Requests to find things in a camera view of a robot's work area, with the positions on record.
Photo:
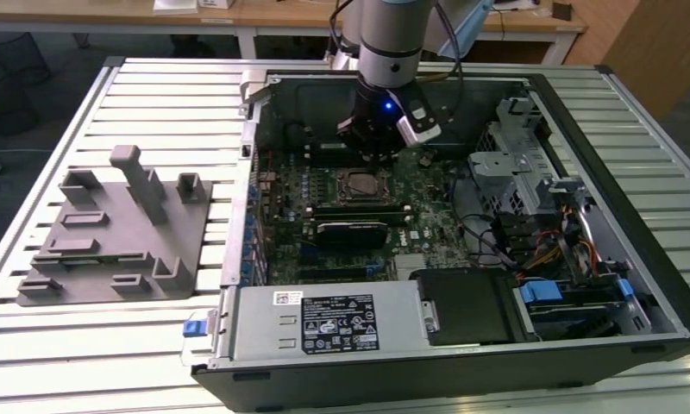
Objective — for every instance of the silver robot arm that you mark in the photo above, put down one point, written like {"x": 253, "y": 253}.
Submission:
{"x": 388, "y": 43}

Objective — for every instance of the CPU socket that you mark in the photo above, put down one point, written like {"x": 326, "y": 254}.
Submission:
{"x": 356, "y": 199}

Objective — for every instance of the black RAM slot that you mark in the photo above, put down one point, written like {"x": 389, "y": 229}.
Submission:
{"x": 321, "y": 148}
{"x": 321, "y": 158}
{"x": 321, "y": 153}
{"x": 321, "y": 163}
{"x": 358, "y": 207}

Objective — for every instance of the round coin battery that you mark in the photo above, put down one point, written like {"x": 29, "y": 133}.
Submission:
{"x": 425, "y": 161}

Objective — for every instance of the silver metal drive cage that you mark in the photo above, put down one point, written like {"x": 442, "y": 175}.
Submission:
{"x": 494, "y": 166}

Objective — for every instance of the green motherboard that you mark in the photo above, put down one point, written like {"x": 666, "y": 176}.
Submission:
{"x": 437, "y": 224}

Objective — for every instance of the silver chipset heatsink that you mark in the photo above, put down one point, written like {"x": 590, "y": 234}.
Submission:
{"x": 409, "y": 264}

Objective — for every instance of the black expansion slot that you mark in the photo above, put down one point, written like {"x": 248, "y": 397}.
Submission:
{"x": 333, "y": 274}

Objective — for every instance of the white box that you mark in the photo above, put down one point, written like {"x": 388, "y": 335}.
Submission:
{"x": 174, "y": 5}
{"x": 217, "y": 3}

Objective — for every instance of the small dark box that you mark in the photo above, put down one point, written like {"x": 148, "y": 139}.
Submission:
{"x": 562, "y": 10}

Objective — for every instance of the black plastic shroud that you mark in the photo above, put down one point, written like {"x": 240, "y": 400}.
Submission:
{"x": 465, "y": 306}

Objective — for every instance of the blue disk carrier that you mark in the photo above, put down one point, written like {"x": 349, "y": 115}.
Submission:
{"x": 540, "y": 293}

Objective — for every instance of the silver power supply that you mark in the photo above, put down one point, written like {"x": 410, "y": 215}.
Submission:
{"x": 253, "y": 319}

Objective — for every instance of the grey parts rack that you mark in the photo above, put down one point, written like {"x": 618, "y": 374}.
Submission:
{"x": 126, "y": 241}

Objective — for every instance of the wooden cabinet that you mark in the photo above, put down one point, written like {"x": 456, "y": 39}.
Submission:
{"x": 656, "y": 52}

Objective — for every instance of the blue release latch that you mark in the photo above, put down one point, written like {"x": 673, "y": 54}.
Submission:
{"x": 194, "y": 328}

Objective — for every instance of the blue plastic clip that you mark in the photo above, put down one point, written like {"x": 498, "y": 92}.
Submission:
{"x": 625, "y": 288}

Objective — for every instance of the black PC case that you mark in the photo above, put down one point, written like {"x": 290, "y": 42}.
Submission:
{"x": 380, "y": 390}

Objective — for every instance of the black mesh bin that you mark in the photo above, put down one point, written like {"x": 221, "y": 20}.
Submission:
{"x": 10, "y": 86}

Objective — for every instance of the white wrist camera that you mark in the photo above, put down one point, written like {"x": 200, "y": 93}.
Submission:
{"x": 420, "y": 129}

